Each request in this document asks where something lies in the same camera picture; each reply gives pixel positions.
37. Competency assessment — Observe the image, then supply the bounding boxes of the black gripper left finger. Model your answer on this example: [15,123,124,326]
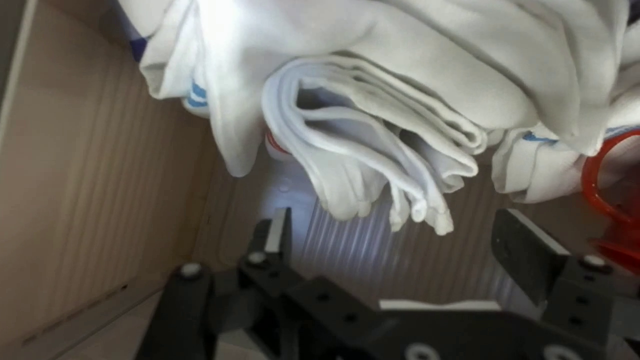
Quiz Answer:
[246,206,296,270]

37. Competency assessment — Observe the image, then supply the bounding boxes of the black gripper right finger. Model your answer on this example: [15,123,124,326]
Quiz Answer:
[491,206,576,309]

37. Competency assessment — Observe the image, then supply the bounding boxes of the white towel blue stripe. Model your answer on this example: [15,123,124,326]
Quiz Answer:
[491,123,640,206]

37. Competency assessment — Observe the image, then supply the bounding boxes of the white three-tier cabinet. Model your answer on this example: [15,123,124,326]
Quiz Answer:
[0,0,640,360]

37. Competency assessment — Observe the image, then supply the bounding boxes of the crumpled white towel blue stripes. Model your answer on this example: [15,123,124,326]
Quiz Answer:
[119,0,632,180]

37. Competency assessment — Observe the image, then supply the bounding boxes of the orange-red plastic object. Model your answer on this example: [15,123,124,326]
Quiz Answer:
[581,128,640,276]

